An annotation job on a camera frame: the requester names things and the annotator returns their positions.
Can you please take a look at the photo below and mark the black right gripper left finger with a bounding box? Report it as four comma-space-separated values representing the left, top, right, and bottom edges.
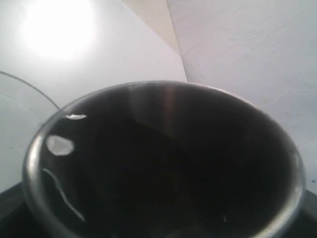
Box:
0, 184, 37, 238

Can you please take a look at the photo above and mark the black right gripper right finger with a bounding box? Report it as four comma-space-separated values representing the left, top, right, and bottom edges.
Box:
289, 190, 317, 238

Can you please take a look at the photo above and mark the clear plastic shaker body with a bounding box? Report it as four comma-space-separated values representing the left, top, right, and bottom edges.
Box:
0, 71, 61, 124

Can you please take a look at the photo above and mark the stainless steel cup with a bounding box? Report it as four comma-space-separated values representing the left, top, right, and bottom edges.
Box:
22, 81, 306, 238

